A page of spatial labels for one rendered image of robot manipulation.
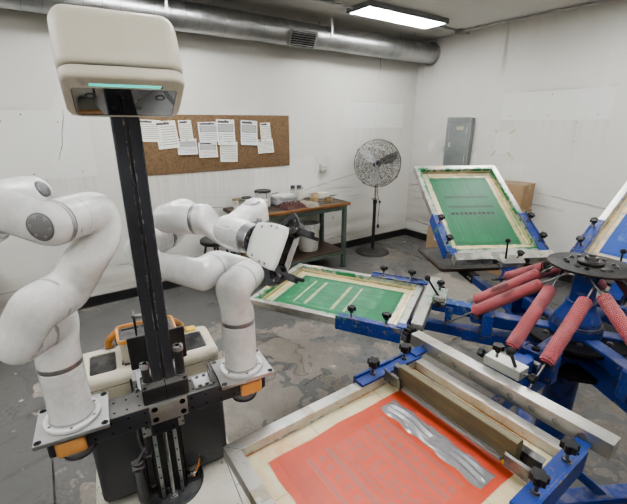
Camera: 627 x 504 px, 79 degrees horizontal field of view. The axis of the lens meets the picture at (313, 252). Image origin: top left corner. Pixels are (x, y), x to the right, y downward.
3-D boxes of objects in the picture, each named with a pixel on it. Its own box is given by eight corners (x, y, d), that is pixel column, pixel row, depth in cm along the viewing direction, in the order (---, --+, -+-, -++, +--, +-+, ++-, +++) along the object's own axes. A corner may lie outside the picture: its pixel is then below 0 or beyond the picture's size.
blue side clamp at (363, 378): (362, 400, 130) (362, 383, 128) (352, 392, 134) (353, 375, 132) (420, 369, 147) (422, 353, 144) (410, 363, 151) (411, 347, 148)
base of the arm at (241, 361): (212, 356, 121) (208, 312, 116) (250, 345, 127) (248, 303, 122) (227, 384, 108) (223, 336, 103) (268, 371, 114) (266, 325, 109)
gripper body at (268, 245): (272, 223, 92) (305, 233, 85) (258, 262, 92) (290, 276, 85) (249, 214, 87) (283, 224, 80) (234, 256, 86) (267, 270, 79)
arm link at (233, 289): (213, 328, 107) (208, 275, 102) (234, 307, 119) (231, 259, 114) (245, 332, 105) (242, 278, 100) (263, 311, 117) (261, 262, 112)
